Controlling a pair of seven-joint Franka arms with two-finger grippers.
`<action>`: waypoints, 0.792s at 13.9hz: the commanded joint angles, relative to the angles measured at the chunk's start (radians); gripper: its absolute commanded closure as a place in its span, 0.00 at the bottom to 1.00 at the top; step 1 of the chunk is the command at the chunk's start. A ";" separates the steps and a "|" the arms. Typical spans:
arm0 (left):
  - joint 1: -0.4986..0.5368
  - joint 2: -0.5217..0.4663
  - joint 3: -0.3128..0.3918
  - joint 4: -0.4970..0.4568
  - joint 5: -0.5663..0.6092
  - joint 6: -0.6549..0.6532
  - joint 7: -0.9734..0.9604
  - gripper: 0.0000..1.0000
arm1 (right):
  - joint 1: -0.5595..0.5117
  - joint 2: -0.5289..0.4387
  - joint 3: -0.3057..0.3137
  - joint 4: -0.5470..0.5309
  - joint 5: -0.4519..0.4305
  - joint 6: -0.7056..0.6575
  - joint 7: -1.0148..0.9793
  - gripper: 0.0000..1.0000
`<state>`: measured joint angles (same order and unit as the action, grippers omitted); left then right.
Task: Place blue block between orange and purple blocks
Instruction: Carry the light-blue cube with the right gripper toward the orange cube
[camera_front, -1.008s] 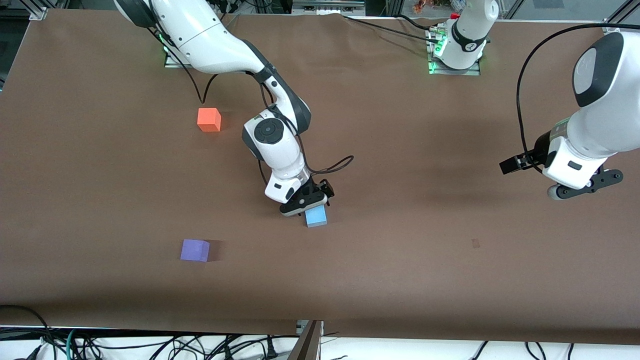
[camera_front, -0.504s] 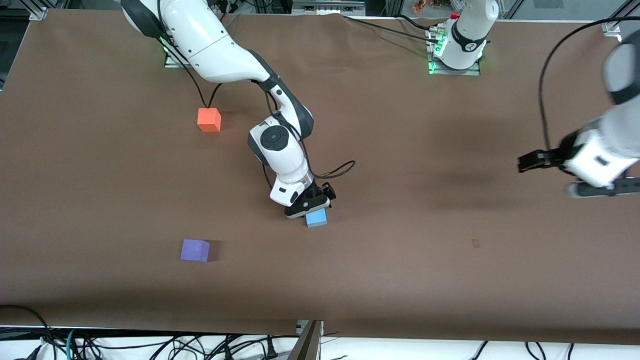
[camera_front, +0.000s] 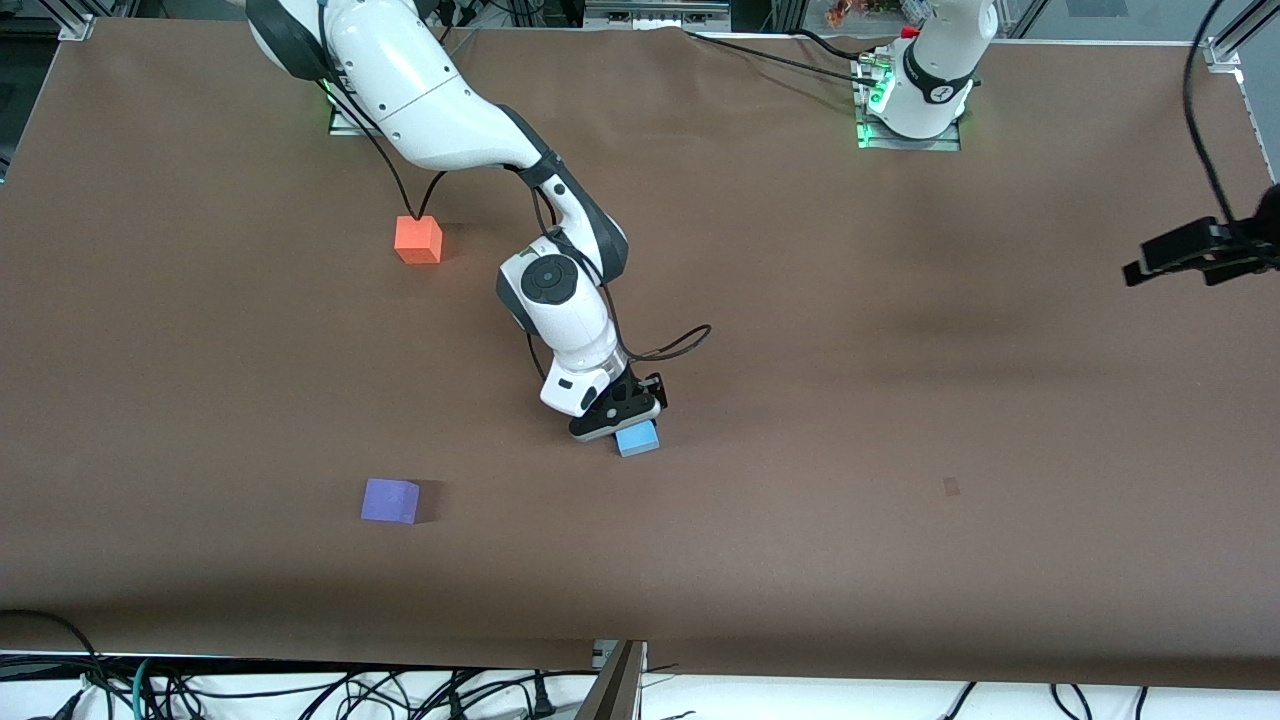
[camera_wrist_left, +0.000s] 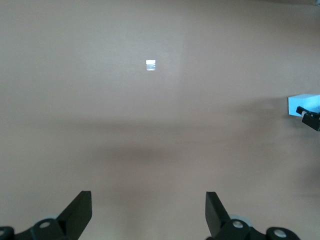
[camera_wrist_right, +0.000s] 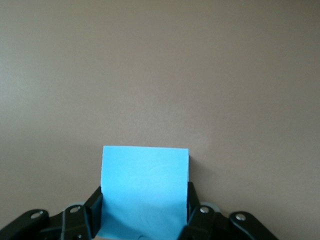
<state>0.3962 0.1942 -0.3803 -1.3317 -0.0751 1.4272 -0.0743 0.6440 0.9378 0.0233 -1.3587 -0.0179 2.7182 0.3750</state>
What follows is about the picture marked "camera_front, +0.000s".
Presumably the blue foam cube block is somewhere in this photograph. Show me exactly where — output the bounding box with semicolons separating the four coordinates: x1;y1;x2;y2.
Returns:
614;419;662;459

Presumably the purple foam cube block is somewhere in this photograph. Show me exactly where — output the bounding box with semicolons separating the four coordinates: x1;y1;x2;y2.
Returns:
360;477;421;525

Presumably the orange foam cube block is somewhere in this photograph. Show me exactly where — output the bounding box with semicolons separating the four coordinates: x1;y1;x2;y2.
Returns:
394;215;444;266

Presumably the brown table cover sheet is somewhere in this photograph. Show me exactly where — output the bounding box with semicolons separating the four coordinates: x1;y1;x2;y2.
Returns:
0;18;1280;691

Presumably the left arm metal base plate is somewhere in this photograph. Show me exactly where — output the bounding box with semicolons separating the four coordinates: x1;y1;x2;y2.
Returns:
852;55;963;153

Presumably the aluminium post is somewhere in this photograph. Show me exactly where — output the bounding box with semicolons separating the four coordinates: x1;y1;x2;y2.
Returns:
575;640;647;720

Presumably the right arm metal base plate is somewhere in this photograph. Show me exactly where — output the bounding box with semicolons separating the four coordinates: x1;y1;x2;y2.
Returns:
328;100;386;138

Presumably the black cable across table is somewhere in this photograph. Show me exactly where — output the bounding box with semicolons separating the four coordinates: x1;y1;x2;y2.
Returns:
684;28;883;89

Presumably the aluminium frame rail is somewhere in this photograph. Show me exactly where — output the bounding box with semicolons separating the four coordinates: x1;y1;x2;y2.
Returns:
585;0;732;31

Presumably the black looped floor cable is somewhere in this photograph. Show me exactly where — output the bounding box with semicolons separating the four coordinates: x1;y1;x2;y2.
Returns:
0;609;104;720

